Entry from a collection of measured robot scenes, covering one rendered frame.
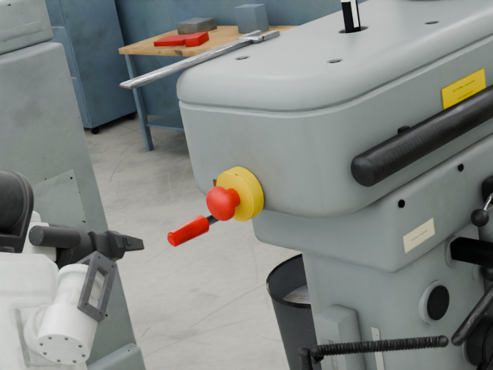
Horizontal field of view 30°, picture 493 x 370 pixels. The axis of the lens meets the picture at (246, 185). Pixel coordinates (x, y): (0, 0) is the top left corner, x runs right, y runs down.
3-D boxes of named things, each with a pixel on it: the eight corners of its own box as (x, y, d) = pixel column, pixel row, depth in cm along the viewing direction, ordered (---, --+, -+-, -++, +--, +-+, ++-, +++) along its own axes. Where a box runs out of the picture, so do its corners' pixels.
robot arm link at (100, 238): (81, 288, 175) (38, 288, 165) (71, 241, 178) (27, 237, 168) (133, 266, 170) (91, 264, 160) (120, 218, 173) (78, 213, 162)
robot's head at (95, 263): (33, 322, 113) (71, 300, 109) (50, 267, 119) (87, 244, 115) (73, 346, 116) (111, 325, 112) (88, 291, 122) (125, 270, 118)
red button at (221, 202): (229, 226, 100) (222, 192, 99) (205, 221, 103) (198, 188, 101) (250, 215, 102) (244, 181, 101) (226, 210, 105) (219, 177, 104)
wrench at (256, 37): (136, 90, 102) (134, 83, 102) (114, 89, 105) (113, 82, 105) (279, 35, 118) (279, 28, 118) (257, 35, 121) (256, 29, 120)
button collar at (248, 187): (256, 225, 101) (246, 175, 99) (220, 218, 106) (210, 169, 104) (268, 219, 103) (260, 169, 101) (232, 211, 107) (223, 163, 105)
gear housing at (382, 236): (398, 280, 105) (387, 199, 102) (251, 244, 123) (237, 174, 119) (546, 178, 126) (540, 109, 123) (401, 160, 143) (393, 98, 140)
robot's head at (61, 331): (16, 354, 112) (53, 327, 107) (37, 288, 119) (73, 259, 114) (61, 377, 115) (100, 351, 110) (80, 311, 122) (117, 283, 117)
